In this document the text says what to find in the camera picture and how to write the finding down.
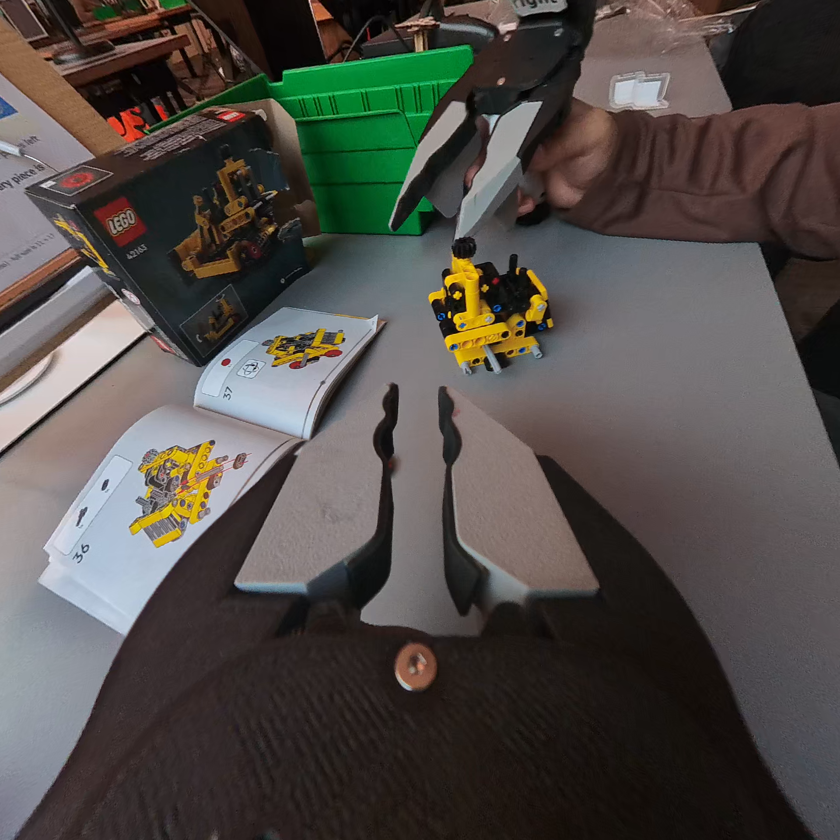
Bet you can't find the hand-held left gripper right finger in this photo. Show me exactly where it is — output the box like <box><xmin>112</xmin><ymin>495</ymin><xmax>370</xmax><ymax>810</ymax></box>
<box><xmin>437</xmin><ymin>385</ymin><xmax>601</xmax><ymax>619</ymax></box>

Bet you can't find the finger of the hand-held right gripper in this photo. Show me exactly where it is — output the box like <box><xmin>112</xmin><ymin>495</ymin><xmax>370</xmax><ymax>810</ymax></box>
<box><xmin>388</xmin><ymin>97</ymin><xmax>479</xmax><ymax>232</ymax></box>
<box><xmin>453</xmin><ymin>100</ymin><xmax>546</xmax><ymax>240</ymax></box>

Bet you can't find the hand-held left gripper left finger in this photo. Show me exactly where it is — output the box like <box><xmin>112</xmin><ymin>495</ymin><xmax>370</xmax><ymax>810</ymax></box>
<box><xmin>234</xmin><ymin>382</ymin><xmax>401</xmax><ymax>623</ymax></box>

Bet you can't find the yellow black lego model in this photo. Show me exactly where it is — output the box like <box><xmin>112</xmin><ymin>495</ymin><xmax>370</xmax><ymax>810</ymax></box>
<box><xmin>428</xmin><ymin>238</ymin><xmax>555</xmax><ymax>376</ymax></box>

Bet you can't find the person's right forearm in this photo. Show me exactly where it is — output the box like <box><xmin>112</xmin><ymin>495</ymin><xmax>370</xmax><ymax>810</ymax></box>
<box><xmin>577</xmin><ymin>101</ymin><xmax>840</xmax><ymax>260</ymax></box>

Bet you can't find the lego instruction booklet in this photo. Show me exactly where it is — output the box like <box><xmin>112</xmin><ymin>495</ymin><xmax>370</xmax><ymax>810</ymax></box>
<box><xmin>38</xmin><ymin>306</ymin><xmax>388</xmax><ymax>636</ymax></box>

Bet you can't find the dark lego box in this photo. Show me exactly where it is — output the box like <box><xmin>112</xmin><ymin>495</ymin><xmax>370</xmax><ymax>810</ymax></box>
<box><xmin>25</xmin><ymin>98</ymin><xmax>322</xmax><ymax>367</ymax></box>

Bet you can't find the person's right hand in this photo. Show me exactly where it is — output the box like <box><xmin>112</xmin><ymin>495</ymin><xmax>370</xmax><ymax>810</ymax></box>
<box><xmin>528</xmin><ymin>98</ymin><xmax>619</xmax><ymax>211</ymax></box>

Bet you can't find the green plastic bin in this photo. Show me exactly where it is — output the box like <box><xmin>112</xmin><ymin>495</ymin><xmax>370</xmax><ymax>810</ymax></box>
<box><xmin>147</xmin><ymin>45</ymin><xmax>475</xmax><ymax>236</ymax></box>

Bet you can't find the black device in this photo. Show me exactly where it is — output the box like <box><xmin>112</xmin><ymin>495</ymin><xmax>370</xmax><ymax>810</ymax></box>
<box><xmin>361</xmin><ymin>16</ymin><xmax>496</xmax><ymax>61</ymax></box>

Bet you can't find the small clear plastic bag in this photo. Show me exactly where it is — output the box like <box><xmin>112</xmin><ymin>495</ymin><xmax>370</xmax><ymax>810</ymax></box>
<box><xmin>609</xmin><ymin>71</ymin><xmax>672</xmax><ymax>109</ymax></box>

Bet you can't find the crumpled clear plastic wrap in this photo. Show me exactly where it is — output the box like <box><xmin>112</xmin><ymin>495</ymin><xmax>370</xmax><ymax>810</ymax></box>
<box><xmin>607</xmin><ymin>0</ymin><xmax>736</xmax><ymax>42</ymax></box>

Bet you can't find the person's dark clothed body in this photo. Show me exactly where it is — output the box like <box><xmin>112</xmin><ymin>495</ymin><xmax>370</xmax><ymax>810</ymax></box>
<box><xmin>722</xmin><ymin>0</ymin><xmax>840</xmax><ymax>395</ymax></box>

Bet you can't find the silver monitor stand base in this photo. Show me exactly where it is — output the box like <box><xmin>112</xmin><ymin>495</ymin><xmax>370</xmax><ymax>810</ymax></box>
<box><xmin>0</xmin><ymin>315</ymin><xmax>148</xmax><ymax>454</ymax></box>

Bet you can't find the orange black object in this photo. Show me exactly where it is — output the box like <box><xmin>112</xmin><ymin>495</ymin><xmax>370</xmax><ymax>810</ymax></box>
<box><xmin>107</xmin><ymin>98</ymin><xmax>173</xmax><ymax>143</ymax></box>

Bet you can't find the wooden table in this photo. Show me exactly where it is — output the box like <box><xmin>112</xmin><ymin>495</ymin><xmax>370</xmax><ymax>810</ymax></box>
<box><xmin>39</xmin><ymin>0</ymin><xmax>198</xmax><ymax>93</ymax></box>

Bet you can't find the brown cardboard box with label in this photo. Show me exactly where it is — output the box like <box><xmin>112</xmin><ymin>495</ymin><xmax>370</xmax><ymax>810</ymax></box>
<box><xmin>0</xmin><ymin>20</ymin><xmax>126</xmax><ymax>309</ymax></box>

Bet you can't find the white cable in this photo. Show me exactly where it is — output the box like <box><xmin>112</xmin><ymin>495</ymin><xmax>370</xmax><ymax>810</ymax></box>
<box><xmin>0</xmin><ymin>140</ymin><xmax>60</xmax><ymax>175</ymax></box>

